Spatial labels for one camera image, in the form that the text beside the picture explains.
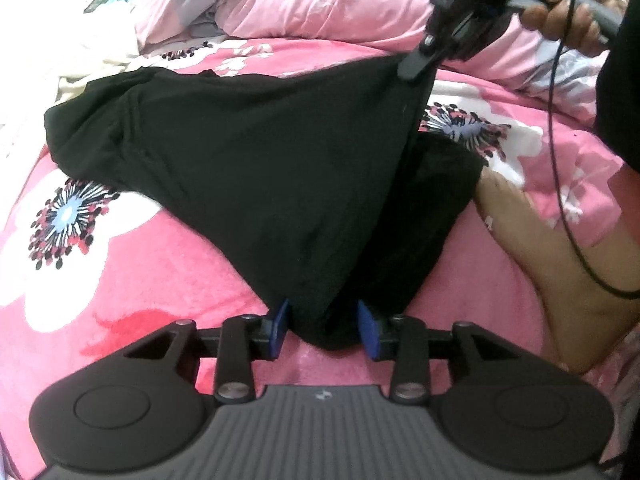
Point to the cream garment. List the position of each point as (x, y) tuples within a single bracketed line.
[(75, 60)]

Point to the black printed t-shirt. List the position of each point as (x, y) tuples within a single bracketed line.
[(280, 170)]

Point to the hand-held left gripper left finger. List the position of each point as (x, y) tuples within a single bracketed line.
[(280, 326)]

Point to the person's right hand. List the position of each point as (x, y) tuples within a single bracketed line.
[(575, 25)]

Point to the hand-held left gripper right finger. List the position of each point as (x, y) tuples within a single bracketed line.
[(367, 331)]

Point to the person's black clothing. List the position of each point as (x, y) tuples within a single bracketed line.
[(620, 85)]

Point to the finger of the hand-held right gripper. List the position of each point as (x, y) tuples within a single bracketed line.
[(417, 62)]

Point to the pink floral blanket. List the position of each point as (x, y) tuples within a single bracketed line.
[(150, 270)]

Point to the person's foot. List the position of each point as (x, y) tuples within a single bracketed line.
[(555, 260)]

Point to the light pink duvet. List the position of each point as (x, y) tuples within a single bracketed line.
[(310, 0)]

